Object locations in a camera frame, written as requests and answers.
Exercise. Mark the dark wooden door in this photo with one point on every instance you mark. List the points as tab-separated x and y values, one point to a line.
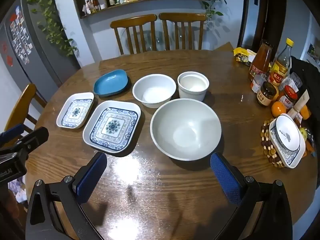
271	17

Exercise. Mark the yellow snack packet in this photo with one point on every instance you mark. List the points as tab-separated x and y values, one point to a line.
243	56

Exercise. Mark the beaded wooden trivet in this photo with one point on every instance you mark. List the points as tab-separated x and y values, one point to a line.
267	145

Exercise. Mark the small white ribbed bowl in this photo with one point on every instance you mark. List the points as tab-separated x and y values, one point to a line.
192	83

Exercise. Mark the blue square plate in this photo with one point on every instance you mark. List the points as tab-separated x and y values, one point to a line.
110	82

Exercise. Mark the grey refrigerator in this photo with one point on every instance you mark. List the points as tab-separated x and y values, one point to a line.
42	45

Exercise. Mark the yellow-capped vinegar bottle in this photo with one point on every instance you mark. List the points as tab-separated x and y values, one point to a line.
281	67

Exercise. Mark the small patterned square plate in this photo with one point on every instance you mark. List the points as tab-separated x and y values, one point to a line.
75	111

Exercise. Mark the trailing green plant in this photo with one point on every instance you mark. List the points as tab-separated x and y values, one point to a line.
212	5
50	17

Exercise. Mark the large white bowl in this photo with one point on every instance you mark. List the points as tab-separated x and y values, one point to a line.
185	130

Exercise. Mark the white bowl with dark print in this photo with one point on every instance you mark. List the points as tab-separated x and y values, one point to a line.
286	133

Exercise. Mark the cream tube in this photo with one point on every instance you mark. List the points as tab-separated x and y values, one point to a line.
301	103

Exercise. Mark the large patterned square plate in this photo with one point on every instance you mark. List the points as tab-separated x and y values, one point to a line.
112	126

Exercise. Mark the brown-lidded sauce jar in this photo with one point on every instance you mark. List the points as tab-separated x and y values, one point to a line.
266	93

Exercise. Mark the green apple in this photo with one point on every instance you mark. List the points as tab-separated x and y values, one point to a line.
303	133

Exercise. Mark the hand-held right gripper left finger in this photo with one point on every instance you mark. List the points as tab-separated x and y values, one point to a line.
91	177

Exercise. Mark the wall picture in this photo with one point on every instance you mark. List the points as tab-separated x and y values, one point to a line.
313	53

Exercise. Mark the clear drinking glass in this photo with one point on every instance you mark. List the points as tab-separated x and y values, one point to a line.
296	79

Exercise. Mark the black cloth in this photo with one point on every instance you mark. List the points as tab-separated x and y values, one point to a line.
307	77

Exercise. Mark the wooden chair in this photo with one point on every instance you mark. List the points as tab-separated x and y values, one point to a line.
22	100
182	17
132	21

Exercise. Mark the orange sauce bottle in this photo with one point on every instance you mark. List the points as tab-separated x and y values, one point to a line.
261	60

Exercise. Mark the group of fridge magnets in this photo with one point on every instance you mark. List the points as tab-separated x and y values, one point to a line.
21	35

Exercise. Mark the orange fruit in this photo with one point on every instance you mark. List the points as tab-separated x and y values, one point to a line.
305	112
278	108

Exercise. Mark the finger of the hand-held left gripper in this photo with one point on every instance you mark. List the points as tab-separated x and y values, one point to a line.
12	132
35	137

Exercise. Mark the red-lidded jar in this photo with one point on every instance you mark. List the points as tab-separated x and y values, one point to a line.
290	96

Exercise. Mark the clear jar with white label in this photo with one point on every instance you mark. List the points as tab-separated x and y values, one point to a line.
257	83

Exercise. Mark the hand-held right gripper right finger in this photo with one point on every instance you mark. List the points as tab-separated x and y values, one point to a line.
225	177

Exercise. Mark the medium white bowl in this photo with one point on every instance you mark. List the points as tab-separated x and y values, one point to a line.
152	90

